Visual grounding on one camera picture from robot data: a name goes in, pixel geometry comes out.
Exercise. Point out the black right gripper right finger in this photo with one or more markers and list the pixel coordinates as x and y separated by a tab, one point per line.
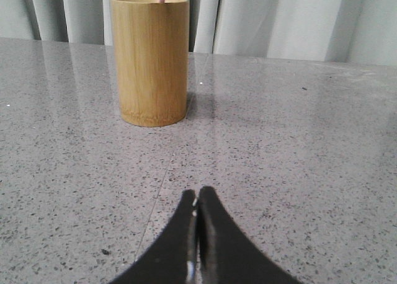
226	254

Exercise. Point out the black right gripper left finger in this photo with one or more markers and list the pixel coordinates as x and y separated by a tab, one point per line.
172	257

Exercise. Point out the bamboo wooden cup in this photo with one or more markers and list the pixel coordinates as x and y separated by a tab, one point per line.
151	42

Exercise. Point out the grey curtain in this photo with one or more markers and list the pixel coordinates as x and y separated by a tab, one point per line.
359	31

